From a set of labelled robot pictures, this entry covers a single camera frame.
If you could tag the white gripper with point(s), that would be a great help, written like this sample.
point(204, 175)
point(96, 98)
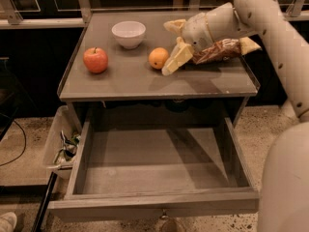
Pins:
point(198, 30)

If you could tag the orange fruit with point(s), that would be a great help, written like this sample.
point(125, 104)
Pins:
point(158, 57)

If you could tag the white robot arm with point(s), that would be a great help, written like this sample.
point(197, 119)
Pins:
point(284, 201)

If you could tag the open grey top drawer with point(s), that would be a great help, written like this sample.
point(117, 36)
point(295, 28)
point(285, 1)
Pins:
point(133, 174)

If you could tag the metal drawer knob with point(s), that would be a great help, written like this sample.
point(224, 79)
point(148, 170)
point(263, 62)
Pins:
point(164, 215)

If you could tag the brown chip bag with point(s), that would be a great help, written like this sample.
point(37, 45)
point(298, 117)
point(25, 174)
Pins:
point(224, 50)

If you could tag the white ceramic bowl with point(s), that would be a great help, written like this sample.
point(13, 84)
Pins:
point(129, 34)

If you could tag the red apple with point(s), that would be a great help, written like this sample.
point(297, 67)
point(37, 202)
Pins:
point(95, 60)

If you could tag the black bar on floor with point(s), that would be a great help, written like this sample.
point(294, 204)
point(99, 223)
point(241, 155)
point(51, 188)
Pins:
point(44, 203)

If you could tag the white shoe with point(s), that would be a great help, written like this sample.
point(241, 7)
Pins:
point(8, 222)

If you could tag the metal railing frame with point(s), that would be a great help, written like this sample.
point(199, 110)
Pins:
point(44, 13)

